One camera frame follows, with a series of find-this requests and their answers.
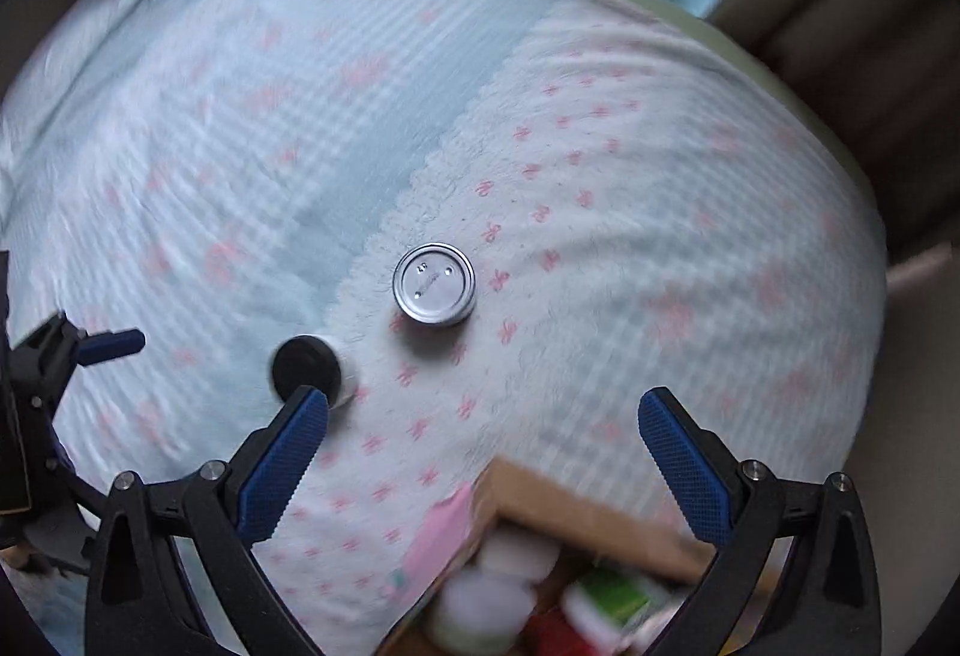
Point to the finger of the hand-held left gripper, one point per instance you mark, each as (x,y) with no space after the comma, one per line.
(64,521)
(112,346)

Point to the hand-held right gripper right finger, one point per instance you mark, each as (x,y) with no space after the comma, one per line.
(684,472)

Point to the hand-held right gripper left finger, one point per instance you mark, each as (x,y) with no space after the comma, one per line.
(289,468)

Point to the black lid small jar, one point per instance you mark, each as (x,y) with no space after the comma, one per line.
(304,367)

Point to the cardboard box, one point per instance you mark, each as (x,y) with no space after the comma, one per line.
(570,536)

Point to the green label white jar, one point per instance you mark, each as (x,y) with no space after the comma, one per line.
(609,600)

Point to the round silver tin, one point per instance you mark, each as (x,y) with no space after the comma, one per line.
(434,285)

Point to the green lid jar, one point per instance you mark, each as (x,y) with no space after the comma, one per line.
(480,609)

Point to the red container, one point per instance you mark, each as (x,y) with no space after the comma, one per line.
(555,632)

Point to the blue floral bed sheet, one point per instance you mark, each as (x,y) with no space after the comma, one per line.
(465,161)

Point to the brown curtain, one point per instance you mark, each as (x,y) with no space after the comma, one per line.
(847,26)

